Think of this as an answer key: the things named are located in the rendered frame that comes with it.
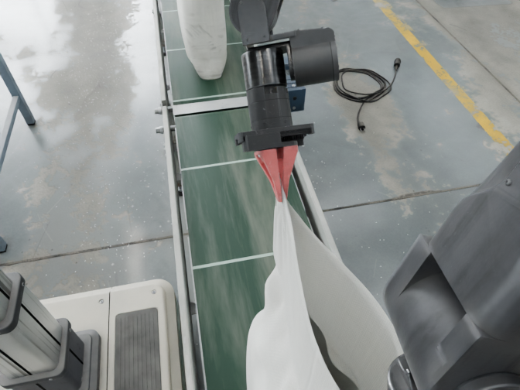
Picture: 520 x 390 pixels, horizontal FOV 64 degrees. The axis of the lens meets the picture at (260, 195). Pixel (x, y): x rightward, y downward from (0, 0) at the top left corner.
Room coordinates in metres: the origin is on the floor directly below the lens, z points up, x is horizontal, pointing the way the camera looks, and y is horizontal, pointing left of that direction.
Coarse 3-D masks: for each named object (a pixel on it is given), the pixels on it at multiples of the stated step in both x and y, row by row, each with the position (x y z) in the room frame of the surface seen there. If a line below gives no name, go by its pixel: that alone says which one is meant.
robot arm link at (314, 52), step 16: (256, 0) 0.50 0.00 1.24; (240, 16) 0.50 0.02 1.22; (256, 16) 0.49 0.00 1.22; (256, 32) 0.48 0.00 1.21; (272, 32) 0.55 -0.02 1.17; (288, 32) 0.49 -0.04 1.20; (304, 32) 0.50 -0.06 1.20; (320, 32) 0.50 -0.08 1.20; (304, 48) 0.49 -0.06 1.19; (320, 48) 0.48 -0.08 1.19; (336, 48) 0.48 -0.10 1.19; (304, 64) 0.47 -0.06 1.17; (320, 64) 0.47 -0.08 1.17; (336, 64) 0.47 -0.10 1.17; (304, 80) 0.47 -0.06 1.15; (320, 80) 0.47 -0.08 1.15
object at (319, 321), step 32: (288, 224) 0.33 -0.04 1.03; (288, 256) 0.31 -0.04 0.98; (320, 256) 0.28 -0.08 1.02; (288, 288) 0.29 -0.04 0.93; (320, 288) 0.27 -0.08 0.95; (352, 288) 0.24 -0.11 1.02; (256, 320) 0.30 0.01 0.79; (288, 320) 0.26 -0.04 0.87; (320, 320) 0.26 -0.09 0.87; (352, 320) 0.22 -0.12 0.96; (384, 320) 0.19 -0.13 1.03; (256, 352) 0.24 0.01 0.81; (288, 352) 0.22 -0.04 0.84; (320, 352) 0.32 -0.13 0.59; (352, 352) 0.21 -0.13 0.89; (384, 352) 0.17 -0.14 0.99; (256, 384) 0.20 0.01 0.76; (288, 384) 0.18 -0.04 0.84; (320, 384) 0.14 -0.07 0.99; (352, 384) 0.21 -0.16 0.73; (384, 384) 0.15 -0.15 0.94
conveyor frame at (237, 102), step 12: (156, 0) 2.46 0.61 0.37; (156, 12) 2.20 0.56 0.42; (156, 24) 2.07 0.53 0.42; (156, 36) 1.94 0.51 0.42; (156, 48) 1.83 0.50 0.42; (168, 108) 1.42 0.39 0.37; (180, 108) 1.42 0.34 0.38; (192, 108) 1.42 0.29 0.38; (204, 108) 1.42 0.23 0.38; (216, 108) 1.42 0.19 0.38
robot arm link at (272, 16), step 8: (232, 0) 0.51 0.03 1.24; (240, 0) 0.51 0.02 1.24; (264, 0) 0.51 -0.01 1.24; (272, 0) 0.51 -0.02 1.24; (280, 0) 0.55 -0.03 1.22; (232, 8) 0.51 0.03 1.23; (272, 8) 0.50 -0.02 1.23; (280, 8) 0.55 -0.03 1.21; (232, 16) 0.50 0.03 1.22; (272, 16) 0.50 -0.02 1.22; (272, 24) 0.51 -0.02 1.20
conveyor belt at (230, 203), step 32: (192, 128) 1.29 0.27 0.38; (224, 128) 1.29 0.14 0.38; (192, 160) 1.10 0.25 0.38; (224, 160) 1.10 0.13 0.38; (256, 160) 1.10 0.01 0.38; (192, 192) 0.95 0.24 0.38; (224, 192) 0.95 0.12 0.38; (256, 192) 0.95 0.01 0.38; (288, 192) 0.95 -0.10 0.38; (192, 224) 0.81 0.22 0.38; (224, 224) 0.81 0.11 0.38; (256, 224) 0.81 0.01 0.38; (192, 256) 0.69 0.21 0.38; (224, 256) 0.69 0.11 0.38; (256, 256) 0.69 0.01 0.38; (224, 288) 0.58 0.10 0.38; (256, 288) 0.58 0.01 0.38; (224, 320) 0.48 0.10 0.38; (224, 352) 0.39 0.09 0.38; (224, 384) 0.32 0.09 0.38
